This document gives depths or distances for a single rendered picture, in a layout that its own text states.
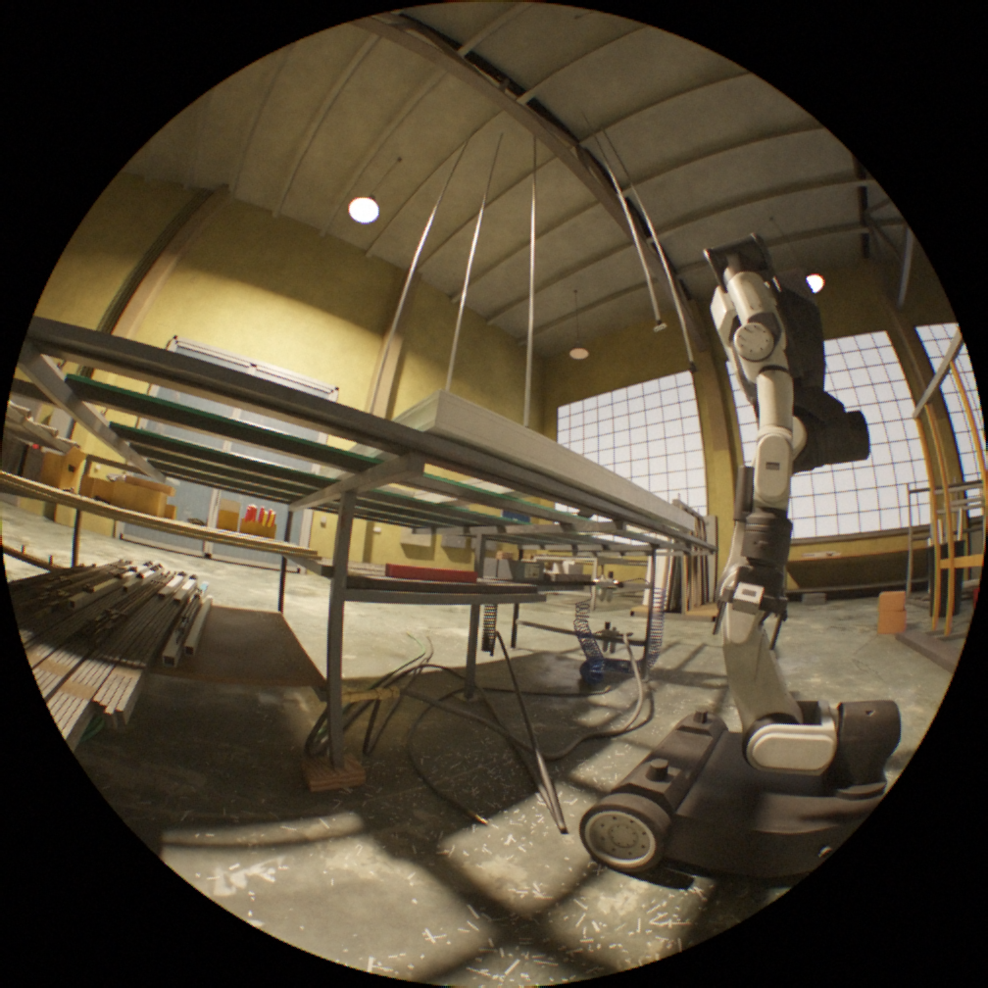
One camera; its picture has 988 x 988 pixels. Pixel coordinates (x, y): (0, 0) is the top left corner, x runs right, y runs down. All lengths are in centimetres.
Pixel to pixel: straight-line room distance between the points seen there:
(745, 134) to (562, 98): 371
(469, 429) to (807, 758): 94
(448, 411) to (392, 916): 91
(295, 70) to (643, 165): 731
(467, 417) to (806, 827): 101
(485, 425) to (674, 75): 793
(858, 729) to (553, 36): 810
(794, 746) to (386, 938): 80
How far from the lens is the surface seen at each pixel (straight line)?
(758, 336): 68
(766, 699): 84
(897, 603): 392
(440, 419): 56
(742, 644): 76
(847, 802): 92
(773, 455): 59
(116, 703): 72
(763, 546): 58
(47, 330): 62
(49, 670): 83
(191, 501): 699
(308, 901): 78
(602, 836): 85
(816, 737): 83
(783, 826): 81
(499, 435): 63
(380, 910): 77
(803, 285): 101
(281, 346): 800
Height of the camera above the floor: 66
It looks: 12 degrees up
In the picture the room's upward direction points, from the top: 5 degrees clockwise
